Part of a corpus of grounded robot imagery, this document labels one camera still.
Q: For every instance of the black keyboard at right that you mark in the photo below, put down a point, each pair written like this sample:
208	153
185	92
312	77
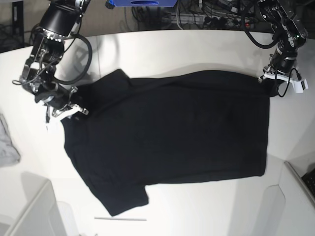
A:
309	180

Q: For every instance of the blue plastic bin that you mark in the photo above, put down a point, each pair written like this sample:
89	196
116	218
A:
150	3

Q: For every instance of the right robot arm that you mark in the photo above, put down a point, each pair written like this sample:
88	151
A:
59	23

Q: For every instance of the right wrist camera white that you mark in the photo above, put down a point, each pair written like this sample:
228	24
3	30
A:
52	123

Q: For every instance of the black T-shirt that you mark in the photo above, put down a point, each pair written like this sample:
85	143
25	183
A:
199	127

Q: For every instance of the grey cloth at left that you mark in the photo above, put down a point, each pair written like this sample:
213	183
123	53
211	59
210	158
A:
9	155

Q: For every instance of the power strip with plugs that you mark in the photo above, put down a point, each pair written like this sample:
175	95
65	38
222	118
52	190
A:
203	20

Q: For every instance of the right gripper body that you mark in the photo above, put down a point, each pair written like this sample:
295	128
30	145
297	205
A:
55	97

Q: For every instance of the white box lower right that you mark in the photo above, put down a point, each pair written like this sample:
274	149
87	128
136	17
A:
288	208

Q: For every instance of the white box lower left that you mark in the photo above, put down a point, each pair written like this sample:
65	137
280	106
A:
42	215

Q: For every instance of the white box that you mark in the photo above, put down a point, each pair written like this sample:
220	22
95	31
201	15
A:
288	208
42	215

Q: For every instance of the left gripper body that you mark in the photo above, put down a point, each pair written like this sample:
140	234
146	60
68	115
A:
280	65

